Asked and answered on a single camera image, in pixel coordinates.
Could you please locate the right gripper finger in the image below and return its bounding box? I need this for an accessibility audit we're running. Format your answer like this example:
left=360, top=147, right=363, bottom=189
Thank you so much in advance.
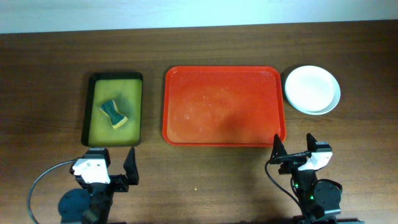
left=270, top=134, right=287, bottom=161
left=306, top=133, right=317, bottom=152

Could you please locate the white cream plate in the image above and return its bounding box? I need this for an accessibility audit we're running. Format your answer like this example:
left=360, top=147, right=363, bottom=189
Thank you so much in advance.
left=284, top=65, right=341, bottom=115

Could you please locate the light blue plate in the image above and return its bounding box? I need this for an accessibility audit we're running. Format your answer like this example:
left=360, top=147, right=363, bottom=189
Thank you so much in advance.
left=285, top=78, right=341, bottom=115

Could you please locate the green yellow sponge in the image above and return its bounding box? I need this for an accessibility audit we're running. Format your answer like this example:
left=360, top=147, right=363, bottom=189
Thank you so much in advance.
left=99, top=100, right=128, bottom=129

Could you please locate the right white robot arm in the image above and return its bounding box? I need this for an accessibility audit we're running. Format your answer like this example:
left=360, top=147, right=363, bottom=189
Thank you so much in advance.
left=264, top=133, right=362, bottom=224

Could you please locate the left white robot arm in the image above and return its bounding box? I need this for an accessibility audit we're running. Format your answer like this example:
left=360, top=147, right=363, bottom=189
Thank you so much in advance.
left=58, top=147, right=139, bottom=223

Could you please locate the black tray with yellow liquid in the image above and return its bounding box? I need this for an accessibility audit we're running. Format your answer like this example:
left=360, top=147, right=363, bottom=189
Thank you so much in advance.
left=81, top=72, right=144, bottom=147

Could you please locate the red plastic tray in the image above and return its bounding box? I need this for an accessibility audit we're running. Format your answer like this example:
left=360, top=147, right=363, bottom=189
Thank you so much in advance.
left=162, top=66, right=287, bottom=147

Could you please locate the left black cable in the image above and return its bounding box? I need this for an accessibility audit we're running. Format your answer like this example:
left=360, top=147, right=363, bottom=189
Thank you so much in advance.
left=27, top=159, right=77, bottom=224

